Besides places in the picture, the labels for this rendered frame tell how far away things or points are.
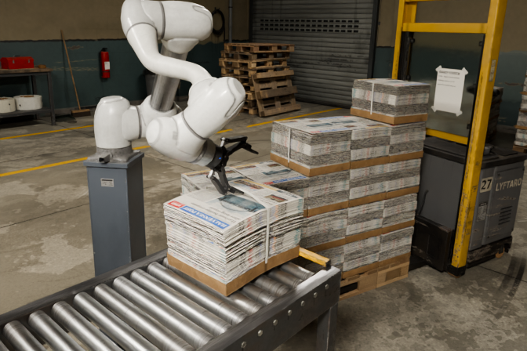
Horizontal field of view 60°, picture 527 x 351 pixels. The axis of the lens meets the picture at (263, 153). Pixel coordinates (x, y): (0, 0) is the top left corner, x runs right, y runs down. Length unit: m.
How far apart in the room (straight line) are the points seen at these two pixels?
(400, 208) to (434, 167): 0.60
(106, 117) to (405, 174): 1.79
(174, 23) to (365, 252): 1.86
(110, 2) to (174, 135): 8.20
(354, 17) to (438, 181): 6.64
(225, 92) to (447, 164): 2.44
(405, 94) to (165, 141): 1.83
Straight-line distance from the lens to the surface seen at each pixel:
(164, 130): 1.22
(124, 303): 1.46
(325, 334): 1.71
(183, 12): 1.68
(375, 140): 2.69
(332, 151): 2.50
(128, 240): 2.22
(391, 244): 3.07
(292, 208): 1.56
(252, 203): 1.49
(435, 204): 3.54
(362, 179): 2.70
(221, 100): 1.18
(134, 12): 1.65
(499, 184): 3.49
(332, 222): 2.64
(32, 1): 8.74
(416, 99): 2.87
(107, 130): 2.09
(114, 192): 2.15
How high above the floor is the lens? 1.58
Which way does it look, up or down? 15 degrees down
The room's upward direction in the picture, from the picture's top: 2 degrees clockwise
